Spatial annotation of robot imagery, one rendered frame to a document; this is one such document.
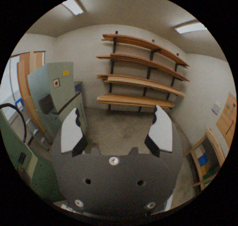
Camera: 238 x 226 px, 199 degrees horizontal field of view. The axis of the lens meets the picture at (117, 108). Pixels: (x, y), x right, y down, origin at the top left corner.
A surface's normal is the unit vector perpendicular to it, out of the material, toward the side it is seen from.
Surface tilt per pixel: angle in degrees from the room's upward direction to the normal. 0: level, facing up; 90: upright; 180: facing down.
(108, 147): 0
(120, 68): 90
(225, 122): 90
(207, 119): 90
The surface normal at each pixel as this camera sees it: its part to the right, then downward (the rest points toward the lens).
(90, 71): 0.03, 0.55
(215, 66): -0.99, -0.07
